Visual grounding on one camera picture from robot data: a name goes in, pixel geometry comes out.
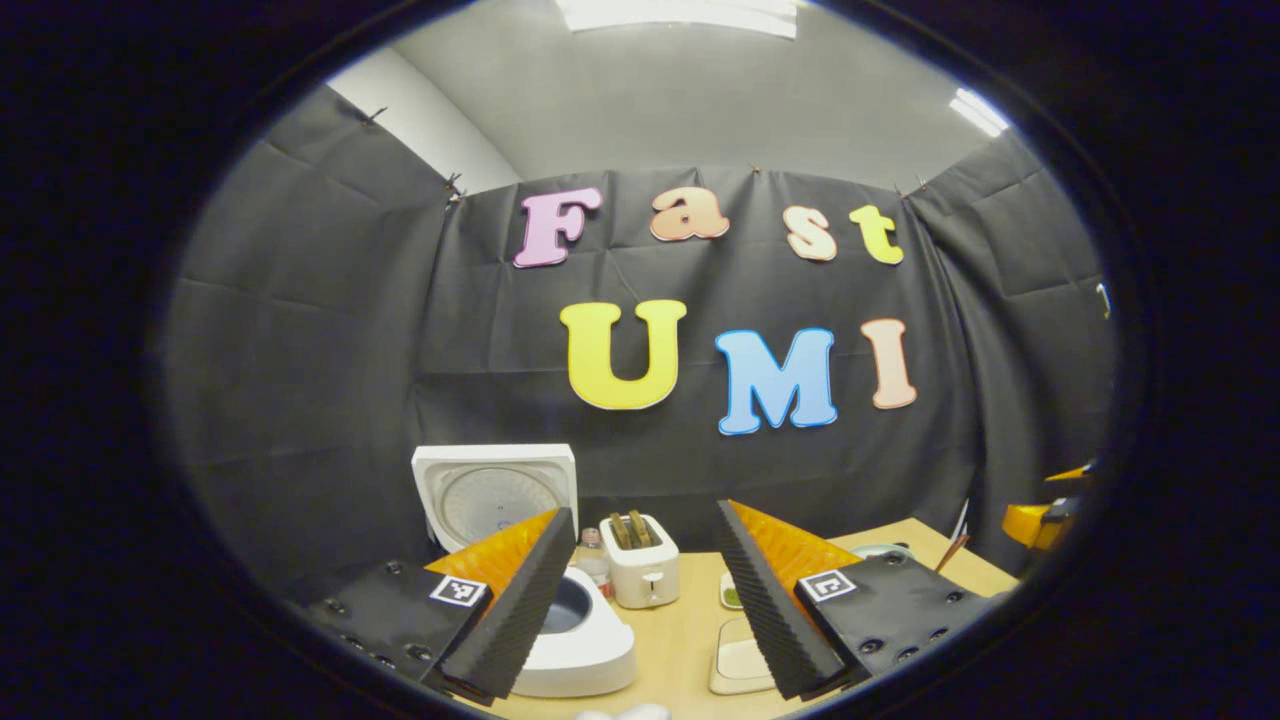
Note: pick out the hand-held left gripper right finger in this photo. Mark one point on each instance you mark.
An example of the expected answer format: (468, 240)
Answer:
(765, 610)

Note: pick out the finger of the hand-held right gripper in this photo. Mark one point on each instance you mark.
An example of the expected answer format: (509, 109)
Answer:
(1028, 525)
(1068, 472)

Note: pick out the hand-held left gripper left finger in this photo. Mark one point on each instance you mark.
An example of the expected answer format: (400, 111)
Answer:
(520, 610)

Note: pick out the clear plastic rice tray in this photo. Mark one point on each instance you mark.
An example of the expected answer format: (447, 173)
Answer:
(740, 660)

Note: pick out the dark wooden spoon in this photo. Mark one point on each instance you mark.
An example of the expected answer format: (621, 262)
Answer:
(952, 552)

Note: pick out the white rice cooker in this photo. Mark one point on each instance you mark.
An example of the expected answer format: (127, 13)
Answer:
(600, 655)

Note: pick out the white divided grain dish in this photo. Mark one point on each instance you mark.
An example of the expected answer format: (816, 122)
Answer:
(731, 595)

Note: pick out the clear plastic water bottle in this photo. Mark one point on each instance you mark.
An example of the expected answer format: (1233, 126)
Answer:
(596, 568)

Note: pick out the white toaster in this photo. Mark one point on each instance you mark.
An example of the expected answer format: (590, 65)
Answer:
(645, 580)

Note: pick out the brown toast slice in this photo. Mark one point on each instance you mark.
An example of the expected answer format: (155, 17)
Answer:
(620, 530)
(642, 527)

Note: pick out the pale green plate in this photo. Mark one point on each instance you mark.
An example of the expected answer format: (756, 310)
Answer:
(880, 551)

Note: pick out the black backdrop cloth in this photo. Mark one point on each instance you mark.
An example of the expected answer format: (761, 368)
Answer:
(330, 400)

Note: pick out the ceiling light panel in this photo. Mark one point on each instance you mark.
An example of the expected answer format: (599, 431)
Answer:
(978, 110)

